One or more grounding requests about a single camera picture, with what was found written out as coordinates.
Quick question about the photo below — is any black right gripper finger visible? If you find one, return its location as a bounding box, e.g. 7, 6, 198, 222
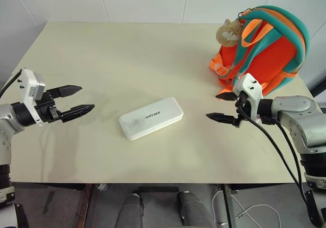
215, 92, 238, 102
205, 112, 238, 126

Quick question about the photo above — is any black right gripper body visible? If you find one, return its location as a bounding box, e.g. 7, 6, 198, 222
232, 91, 250, 130

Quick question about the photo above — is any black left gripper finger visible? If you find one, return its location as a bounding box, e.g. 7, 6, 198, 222
60, 104, 96, 123
48, 85, 83, 100

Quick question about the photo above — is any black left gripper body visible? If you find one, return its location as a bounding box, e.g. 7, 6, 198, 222
34, 89, 64, 124

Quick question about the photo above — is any orange and teal backpack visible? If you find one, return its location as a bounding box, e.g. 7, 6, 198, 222
208, 5, 311, 98

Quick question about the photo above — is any white rectangular case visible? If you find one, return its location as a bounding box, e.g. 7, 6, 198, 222
118, 96, 185, 142

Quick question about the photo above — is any black object beside table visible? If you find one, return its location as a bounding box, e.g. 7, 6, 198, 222
309, 77, 326, 99

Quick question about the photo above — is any black metal table leg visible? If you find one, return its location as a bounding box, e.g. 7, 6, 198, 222
223, 184, 235, 228

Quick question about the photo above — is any rusty brown table leg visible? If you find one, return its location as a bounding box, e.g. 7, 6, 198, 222
75, 183, 94, 228

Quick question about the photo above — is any dark grey rounded shape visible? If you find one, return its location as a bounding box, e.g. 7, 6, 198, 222
120, 193, 144, 228
176, 190, 212, 228

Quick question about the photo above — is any black table crossbar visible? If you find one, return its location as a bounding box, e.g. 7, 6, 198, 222
133, 185, 179, 193

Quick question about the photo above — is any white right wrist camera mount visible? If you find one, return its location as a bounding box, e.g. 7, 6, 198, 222
232, 72, 263, 123

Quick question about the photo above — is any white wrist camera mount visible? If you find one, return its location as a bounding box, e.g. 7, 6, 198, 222
232, 72, 263, 123
17, 68, 47, 126

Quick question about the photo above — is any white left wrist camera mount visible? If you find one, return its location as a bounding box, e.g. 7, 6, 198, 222
17, 68, 47, 126

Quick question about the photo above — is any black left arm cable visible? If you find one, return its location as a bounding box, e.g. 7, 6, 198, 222
0, 69, 23, 99

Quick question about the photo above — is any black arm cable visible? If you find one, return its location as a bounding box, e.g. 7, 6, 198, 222
0, 69, 23, 99
262, 119, 306, 192
239, 103, 313, 216

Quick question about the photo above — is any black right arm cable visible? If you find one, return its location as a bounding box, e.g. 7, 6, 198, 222
262, 119, 306, 192
239, 103, 313, 216

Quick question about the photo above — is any beige plush cat keychain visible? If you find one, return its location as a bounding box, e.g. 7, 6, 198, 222
216, 8, 255, 47

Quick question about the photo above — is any white floor cable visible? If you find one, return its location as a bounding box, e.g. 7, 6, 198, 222
211, 189, 281, 228

